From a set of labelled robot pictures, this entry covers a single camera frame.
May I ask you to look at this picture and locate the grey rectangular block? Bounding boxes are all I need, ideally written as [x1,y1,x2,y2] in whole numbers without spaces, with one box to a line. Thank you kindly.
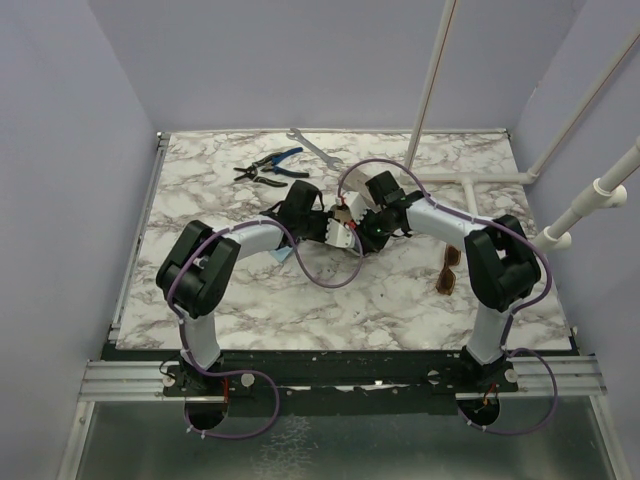
[342,169,377,210]

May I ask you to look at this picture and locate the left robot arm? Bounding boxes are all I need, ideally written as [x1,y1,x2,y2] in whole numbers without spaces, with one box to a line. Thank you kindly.
[156,180,368,395]

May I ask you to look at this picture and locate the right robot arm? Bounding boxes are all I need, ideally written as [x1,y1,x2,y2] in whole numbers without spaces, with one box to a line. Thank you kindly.
[356,171,541,391]

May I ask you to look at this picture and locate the silver open-end wrench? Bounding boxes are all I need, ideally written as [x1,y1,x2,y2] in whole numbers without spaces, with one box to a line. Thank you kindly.
[286,128,343,171]

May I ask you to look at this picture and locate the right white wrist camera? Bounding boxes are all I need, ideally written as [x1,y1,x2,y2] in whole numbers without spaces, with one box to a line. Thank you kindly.
[338,191,372,224]

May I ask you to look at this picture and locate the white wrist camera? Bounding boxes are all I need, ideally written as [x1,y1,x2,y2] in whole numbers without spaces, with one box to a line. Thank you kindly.
[338,191,372,224]
[325,218,356,249]

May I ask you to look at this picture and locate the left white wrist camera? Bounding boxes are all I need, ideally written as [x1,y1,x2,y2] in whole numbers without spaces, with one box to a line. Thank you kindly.
[325,218,356,249]

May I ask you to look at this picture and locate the blue handled pliers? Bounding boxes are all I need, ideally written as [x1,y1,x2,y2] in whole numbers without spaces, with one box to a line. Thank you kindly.
[234,147,310,179]

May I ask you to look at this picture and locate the black handled cutters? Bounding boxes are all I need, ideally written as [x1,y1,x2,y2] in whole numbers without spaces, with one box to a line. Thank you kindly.
[235,170,288,188]

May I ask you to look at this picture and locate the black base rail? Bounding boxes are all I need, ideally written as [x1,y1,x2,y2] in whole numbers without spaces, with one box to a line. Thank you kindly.
[99,347,521,417]

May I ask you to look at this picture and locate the white PVC pipe frame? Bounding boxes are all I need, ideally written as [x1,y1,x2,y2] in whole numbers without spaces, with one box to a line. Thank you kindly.
[398,0,640,266]

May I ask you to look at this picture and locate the aluminium extrusion rail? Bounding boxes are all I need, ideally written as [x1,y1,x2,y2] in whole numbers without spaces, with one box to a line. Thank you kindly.
[56,132,171,479]

